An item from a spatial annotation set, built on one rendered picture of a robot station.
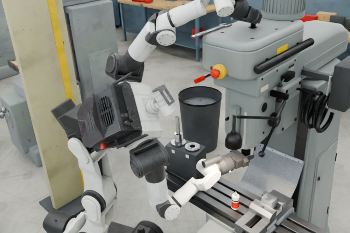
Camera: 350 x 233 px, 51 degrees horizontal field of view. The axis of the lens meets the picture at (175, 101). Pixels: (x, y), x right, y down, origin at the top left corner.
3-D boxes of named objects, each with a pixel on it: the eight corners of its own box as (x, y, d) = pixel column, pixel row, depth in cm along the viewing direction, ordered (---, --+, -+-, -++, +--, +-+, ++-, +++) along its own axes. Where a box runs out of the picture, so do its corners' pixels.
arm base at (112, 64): (102, 82, 164) (115, 80, 155) (103, 54, 165) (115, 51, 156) (132, 85, 173) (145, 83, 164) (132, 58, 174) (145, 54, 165)
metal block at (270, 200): (271, 211, 183) (271, 203, 180) (260, 206, 187) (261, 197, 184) (276, 206, 186) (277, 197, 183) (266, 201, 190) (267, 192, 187)
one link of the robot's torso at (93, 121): (75, 169, 155) (133, 144, 136) (60, 95, 163) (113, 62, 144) (124, 163, 179) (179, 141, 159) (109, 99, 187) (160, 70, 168)
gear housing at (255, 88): (258, 100, 151) (259, 77, 147) (211, 85, 167) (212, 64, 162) (296, 75, 172) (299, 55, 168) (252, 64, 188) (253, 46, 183)
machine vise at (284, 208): (257, 248, 172) (258, 231, 167) (231, 232, 182) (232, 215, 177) (295, 210, 194) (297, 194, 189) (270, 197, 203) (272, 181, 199)
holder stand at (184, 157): (196, 182, 218) (196, 154, 209) (166, 170, 229) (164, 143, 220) (206, 171, 227) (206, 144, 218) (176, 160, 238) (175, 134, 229)
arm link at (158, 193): (159, 227, 162) (152, 189, 151) (146, 210, 172) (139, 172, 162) (181, 216, 166) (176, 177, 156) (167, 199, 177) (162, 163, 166)
